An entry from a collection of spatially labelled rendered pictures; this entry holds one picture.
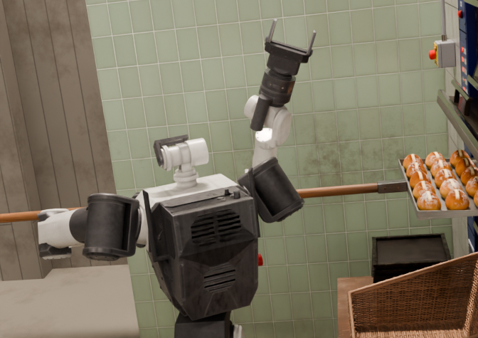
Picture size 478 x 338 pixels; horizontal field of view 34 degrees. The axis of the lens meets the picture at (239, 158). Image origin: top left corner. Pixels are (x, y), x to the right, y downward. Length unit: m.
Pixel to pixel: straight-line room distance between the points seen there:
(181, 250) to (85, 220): 0.27
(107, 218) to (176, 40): 1.90
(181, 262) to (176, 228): 0.09
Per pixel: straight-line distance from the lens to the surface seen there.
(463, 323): 2.94
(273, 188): 2.00
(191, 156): 1.94
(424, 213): 2.24
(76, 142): 5.26
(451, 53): 3.30
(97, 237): 1.88
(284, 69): 2.09
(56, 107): 5.25
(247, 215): 1.83
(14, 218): 2.69
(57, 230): 2.03
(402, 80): 3.65
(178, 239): 1.79
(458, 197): 2.27
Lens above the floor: 1.95
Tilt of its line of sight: 15 degrees down
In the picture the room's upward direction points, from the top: 7 degrees counter-clockwise
